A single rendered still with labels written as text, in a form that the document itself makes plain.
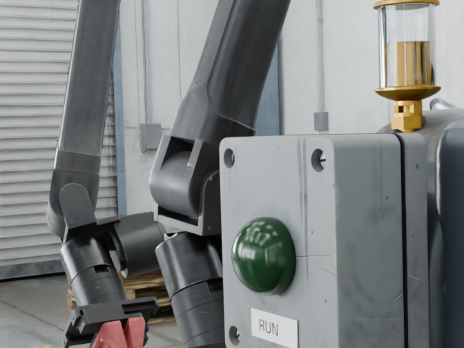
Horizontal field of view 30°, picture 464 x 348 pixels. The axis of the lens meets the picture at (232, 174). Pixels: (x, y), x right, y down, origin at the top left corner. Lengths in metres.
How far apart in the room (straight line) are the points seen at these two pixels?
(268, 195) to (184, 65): 8.67
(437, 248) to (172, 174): 0.45
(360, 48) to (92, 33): 7.10
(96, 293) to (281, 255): 0.70
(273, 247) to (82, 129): 0.80
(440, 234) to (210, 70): 0.45
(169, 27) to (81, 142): 7.88
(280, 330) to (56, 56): 8.04
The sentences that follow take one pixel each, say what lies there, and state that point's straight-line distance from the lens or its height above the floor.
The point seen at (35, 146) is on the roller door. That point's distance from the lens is 8.23.
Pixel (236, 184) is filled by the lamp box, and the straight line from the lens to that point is 0.35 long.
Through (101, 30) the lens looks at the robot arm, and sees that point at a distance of 1.18.
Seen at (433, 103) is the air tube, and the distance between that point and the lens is 0.47.
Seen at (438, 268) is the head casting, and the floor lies 1.28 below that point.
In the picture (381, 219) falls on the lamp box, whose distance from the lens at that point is 0.31.
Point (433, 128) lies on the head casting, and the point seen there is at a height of 1.33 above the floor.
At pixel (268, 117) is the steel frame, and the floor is 1.44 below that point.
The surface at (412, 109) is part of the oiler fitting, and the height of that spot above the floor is 1.34.
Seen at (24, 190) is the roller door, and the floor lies 0.82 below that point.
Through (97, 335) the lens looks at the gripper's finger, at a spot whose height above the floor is 1.11.
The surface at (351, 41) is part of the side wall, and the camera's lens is 8.31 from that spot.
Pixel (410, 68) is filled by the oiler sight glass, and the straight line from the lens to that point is 0.38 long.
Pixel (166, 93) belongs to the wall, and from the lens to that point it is 8.87.
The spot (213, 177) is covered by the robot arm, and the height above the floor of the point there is 1.29.
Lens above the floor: 1.33
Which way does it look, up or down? 3 degrees down
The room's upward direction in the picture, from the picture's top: 2 degrees counter-clockwise
